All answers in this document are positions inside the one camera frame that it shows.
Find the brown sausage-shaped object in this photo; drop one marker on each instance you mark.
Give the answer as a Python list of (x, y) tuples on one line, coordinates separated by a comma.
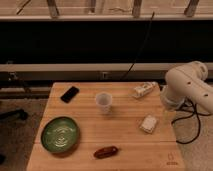
[(106, 152)]

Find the black chair base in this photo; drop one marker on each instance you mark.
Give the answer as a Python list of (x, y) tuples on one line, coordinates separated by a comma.
[(20, 113)]

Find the white square sponge block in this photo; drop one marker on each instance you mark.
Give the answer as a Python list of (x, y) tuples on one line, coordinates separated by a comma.
[(148, 124)]

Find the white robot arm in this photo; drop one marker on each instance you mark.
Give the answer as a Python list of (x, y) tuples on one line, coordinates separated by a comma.
[(187, 81)]

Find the black smartphone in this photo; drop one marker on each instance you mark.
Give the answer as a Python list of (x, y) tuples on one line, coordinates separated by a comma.
[(69, 94)]

